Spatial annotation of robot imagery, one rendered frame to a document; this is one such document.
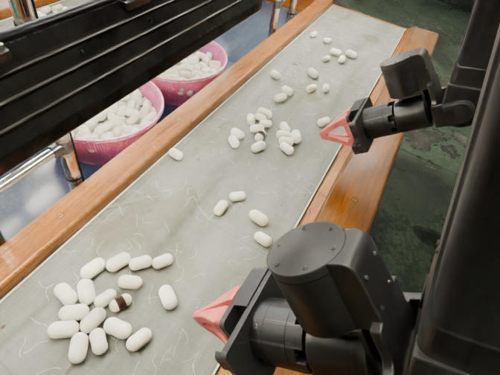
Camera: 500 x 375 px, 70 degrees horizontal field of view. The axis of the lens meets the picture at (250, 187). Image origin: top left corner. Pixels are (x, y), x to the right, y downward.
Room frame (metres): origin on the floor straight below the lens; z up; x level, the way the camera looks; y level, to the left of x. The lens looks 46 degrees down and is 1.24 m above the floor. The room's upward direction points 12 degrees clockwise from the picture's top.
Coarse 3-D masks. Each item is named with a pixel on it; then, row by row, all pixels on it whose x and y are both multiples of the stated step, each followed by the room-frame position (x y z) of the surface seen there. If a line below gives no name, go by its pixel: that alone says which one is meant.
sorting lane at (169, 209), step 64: (320, 64) 1.04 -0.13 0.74; (320, 128) 0.72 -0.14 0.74; (128, 192) 0.41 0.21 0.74; (192, 192) 0.44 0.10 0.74; (256, 192) 0.47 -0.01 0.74; (64, 256) 0.26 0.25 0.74; (192, 256) 0.30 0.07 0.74; (256, 256) 0.33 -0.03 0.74; (0, 320) 0.15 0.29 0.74; (128, 320) 0.19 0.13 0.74; (192, 320) 0.20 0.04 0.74
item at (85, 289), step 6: (78, 282) 0.22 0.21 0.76; (84, 282) 0.22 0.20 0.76; (90, 282) 0.22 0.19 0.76; (78, 288) 0.21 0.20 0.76; (84, 288) 0.21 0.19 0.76; (90, 288) 0.21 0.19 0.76; (78, 294) 0.20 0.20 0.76; (84, 294) 0.20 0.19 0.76; (90, 294) 0.20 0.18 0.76; (84, 300) 0.19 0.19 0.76; (90, 300) 0.20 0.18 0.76
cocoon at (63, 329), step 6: (54, 324) 0.15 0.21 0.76; (60, 324) 0.16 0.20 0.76; (66, 324) 0.16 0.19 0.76; (72, 324) 0.16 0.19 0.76; (78, 324) 0.16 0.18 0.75; (48, 330) 0.15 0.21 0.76; (54, 330) 0.15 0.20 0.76; (60, 330) 0.15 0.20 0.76; (66, 330) 0.15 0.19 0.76; (72, 330) 0.15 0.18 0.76; (78, 330) 0.16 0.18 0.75; (54, 336) 0.14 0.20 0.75; (60, 336) 0.14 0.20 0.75; (66, 336) 0.15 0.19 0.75
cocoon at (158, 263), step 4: (160, 256) 0.28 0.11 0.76; (164, 256) 0.28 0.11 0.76; (168, 256) 0.28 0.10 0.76; (172, 256) 0.29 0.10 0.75; (156, 260) 0.27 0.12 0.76; (160, 260) 0.27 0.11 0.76; (164, 260) 0.28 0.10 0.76; (168, 260) 0.28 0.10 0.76; (172, 260) 0.28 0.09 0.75; (152, 264) 0.27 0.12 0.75; (156, 264) 0.27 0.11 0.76; (160, 264) 0.27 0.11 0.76; (164, 264) 0.27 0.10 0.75; (168, 264) 0.28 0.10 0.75; (156, 268) 0.27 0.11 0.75; (160, 268) 0.27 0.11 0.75
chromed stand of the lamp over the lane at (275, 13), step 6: (276, 0) 1.16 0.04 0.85; (282, 0) 1.18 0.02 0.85; (294, 0) 1.30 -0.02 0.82; (276, 6) 1.16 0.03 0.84; (294, 6) 1.30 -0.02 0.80; (276, 12) 1.16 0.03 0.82; (288, 12) 1.30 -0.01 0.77; (294, 12) 1.30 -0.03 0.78; (276, 18) 1.16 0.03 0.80; (288, 18) 1.30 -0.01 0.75; (270, 24) 1.16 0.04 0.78; (276, 24) 1.16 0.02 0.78; (270, 30) 1.16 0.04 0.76
